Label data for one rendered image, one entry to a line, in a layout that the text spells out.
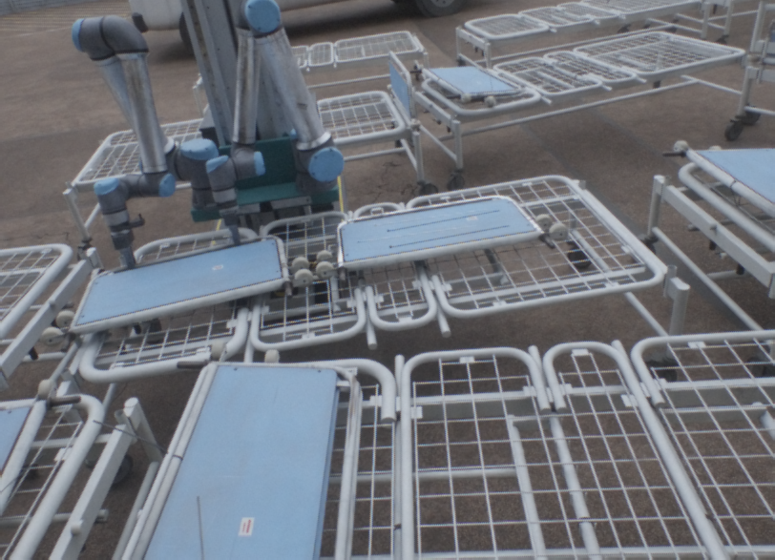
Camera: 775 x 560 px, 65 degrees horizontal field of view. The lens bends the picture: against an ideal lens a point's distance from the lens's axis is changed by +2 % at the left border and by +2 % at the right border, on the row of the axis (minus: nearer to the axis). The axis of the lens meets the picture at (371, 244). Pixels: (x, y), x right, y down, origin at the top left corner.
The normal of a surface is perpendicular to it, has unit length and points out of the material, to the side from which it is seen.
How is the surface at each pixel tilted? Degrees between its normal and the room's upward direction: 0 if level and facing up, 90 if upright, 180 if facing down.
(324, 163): 95
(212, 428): 8
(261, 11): 83
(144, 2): 90
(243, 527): 8
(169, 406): 0
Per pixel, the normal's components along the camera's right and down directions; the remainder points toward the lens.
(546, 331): -0.13, -0.86
